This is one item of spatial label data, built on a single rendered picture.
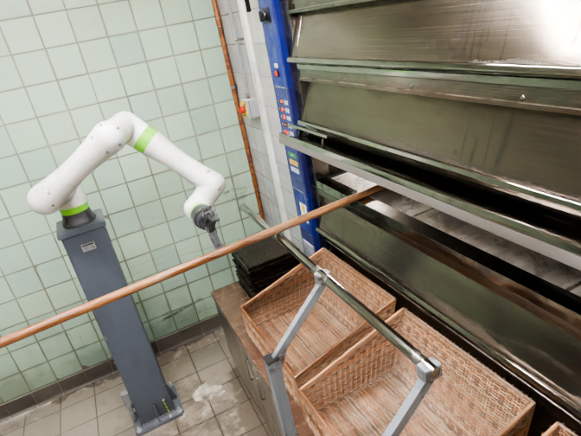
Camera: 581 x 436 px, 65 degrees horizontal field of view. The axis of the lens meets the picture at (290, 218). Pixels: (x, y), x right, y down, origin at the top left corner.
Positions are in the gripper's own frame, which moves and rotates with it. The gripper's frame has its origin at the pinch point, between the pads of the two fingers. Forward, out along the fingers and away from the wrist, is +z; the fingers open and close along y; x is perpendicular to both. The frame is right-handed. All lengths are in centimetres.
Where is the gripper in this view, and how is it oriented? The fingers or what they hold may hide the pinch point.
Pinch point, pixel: (220, 236)
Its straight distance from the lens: 172.3
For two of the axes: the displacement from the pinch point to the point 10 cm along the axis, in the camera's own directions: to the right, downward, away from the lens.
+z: 4.2, 3.1, -8.5
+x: -8.9, 3.2, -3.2
